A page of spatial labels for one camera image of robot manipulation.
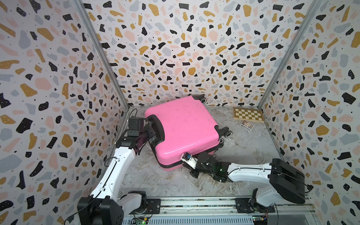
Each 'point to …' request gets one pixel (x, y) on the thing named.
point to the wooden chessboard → (250, 114)
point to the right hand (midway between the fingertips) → (184, 165)
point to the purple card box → (247, 124)
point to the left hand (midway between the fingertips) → (153, 128)
